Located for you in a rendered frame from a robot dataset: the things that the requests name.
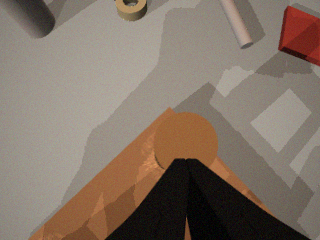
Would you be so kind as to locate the red rectangular block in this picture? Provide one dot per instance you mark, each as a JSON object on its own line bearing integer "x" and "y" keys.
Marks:
{"x": 300, "y": 35}

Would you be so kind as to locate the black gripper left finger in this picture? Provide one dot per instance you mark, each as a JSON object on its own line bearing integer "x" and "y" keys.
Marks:
{"x": 162, "y": 214}

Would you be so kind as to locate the orange-brown wooden stool seat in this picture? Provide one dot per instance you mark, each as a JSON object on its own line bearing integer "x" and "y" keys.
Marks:
{"x": 117, "y": 190}

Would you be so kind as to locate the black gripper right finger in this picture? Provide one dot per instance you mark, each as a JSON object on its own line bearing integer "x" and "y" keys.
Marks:
{"x": 218, "y": 211}

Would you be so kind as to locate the tan roll of masking tape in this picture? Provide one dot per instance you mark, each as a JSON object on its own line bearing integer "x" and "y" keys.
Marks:
{"x": 132, "y": 13}

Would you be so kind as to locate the tan wooden stool legs with crossbar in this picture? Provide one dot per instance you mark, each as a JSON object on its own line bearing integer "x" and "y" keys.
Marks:
{"x": 185, "y": 135}

